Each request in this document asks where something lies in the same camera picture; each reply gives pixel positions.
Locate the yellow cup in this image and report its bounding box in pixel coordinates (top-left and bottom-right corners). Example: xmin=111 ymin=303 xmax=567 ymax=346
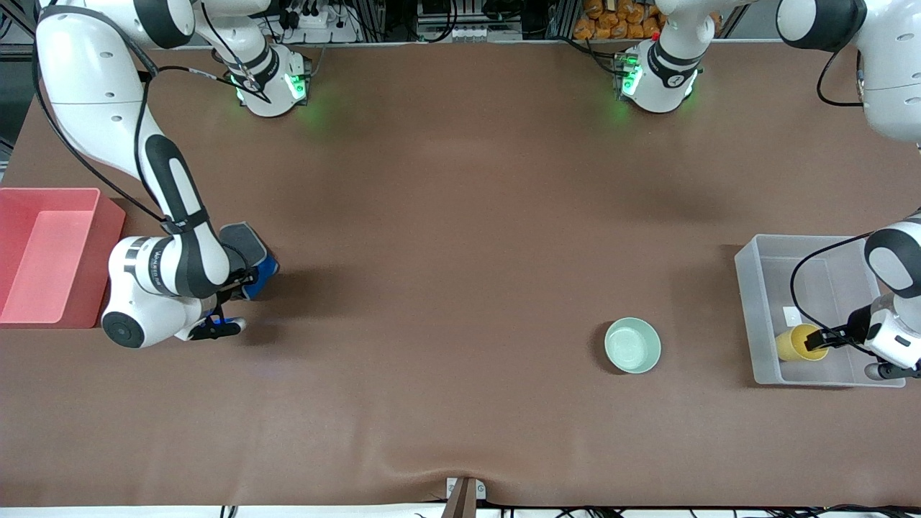
xmin=775 ymin=324 xmax=830 ymax=363

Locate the white power strip with plugs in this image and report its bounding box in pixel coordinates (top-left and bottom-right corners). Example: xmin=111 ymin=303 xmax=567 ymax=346
xmin=277 ymin=0 xmax=363 ymax=44

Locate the orange snack bags pile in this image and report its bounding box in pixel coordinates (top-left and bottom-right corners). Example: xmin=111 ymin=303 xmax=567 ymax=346
xmin=573 ymin=0 xmax=722 ymax=41

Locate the white socket strip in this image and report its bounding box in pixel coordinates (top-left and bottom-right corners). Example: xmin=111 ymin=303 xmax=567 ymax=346
xmin=450 ymin=26 xmax=524 ymax=41

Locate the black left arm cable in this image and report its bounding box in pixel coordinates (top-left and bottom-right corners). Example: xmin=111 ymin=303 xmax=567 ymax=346
xmin=789 ymin=47 xmax=876 ymax=339

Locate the mint green bowl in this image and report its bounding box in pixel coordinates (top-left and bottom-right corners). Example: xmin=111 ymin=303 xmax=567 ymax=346
xmin=604 ymin=317 xmax=662 ymax=375

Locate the brown table cover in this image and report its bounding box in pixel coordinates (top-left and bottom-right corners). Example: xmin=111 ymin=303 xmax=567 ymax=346
xmin=0 ymin=40 xmax=921 ymax=509

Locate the clear plastic bin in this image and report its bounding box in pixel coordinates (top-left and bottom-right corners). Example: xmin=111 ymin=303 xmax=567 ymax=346
xmin=734 ymin=234 xmax=907 ymax=390

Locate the brown camera mount post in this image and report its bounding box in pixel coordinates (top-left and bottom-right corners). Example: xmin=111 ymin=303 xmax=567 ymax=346
xmin=440 ymin=476 xmax=479 ymax=518

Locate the grey and blue cloth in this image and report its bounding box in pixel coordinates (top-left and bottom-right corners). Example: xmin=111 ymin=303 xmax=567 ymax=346
xmin=219 ymin=222 xmax=281 ymax=301

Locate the pink plastic bin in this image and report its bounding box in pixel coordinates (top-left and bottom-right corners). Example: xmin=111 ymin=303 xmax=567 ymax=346
xmin=0 ymin=188 xmax=127 ymax=330

